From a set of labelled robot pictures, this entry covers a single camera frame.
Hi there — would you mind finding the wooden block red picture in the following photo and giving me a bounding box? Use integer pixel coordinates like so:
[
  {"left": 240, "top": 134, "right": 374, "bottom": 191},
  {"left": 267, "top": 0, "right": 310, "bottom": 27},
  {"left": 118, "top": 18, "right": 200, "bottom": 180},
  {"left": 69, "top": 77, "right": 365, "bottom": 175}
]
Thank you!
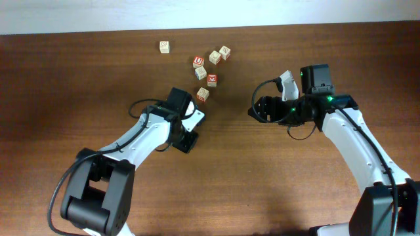
[{"left": 196, "top": 87, "right": 209, "bottom": 102}]

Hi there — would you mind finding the red E wooden block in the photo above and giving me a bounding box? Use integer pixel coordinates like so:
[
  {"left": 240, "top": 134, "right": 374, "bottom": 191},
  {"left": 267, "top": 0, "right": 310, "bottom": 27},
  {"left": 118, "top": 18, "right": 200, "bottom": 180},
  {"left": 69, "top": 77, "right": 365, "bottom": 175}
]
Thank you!
[{"left": 207, "top": 74, "right": 218, "bottom": 87}]

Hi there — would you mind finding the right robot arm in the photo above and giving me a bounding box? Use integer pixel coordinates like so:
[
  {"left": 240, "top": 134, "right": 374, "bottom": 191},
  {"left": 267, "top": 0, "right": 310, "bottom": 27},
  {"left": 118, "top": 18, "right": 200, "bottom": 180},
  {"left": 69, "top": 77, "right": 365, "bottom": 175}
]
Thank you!
[{"left": 248, "top": 64, "right": 419, "bottom": 236}]

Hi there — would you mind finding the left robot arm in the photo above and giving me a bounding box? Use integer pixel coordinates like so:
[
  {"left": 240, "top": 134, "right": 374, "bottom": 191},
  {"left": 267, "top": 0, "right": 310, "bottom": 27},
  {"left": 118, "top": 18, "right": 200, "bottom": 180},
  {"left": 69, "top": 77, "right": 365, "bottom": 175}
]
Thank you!
[{"left": 59, "top": 88, "right": 205, "bottom": 235}]

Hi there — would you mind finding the red U wooden block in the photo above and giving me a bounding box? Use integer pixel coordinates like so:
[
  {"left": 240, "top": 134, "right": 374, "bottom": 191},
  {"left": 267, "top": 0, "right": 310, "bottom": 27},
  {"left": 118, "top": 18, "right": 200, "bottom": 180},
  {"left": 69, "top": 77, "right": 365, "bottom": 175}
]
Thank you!
[{"left": 192, "top": 56, "right": 205, "bottom": 69}]

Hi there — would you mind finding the wooden block beside top right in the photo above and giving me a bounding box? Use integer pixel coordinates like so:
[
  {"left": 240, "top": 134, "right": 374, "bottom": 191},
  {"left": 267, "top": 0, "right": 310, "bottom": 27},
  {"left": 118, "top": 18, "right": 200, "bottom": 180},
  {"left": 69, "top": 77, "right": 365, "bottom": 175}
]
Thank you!
[{"left": 209, "top": 50, "right": 221, "bottom": 65}]

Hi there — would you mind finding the plain wooden block far left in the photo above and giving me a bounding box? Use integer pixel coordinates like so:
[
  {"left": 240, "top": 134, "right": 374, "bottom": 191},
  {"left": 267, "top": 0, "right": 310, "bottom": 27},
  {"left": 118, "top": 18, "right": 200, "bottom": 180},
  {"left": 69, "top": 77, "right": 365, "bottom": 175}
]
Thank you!
[{"left": 159, "top": 41, "right": 170, "bottom": 54}]

